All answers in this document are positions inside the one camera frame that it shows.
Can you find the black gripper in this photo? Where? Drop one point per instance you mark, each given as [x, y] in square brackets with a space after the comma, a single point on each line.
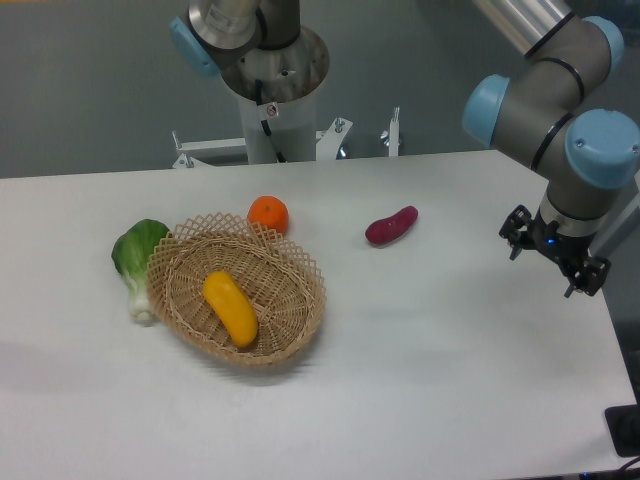
[585, 274]

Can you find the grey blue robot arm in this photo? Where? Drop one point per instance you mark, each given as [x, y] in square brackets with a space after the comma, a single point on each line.
[274, 66]

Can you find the woven wicker basket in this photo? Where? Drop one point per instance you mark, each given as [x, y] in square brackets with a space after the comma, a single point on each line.
[282, 282]

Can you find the yellow mango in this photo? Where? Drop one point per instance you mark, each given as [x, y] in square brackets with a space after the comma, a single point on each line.
[232, 307]

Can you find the purple sweet potato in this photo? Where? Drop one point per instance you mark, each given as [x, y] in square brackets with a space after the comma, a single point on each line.
[387, 230]

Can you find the black device at table edge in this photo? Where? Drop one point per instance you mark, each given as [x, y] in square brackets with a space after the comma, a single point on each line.
[623, 425]

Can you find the orange tangerine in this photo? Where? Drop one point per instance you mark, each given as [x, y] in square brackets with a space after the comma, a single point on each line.
[270, 212]

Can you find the green bok choy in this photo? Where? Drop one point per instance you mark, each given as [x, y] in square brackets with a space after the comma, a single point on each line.
[130, 255]

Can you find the white metal base frame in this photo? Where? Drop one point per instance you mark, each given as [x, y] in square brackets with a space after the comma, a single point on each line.
[330, 145]

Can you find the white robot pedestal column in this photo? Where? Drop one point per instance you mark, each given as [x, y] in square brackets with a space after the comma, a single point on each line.
[279, 132]

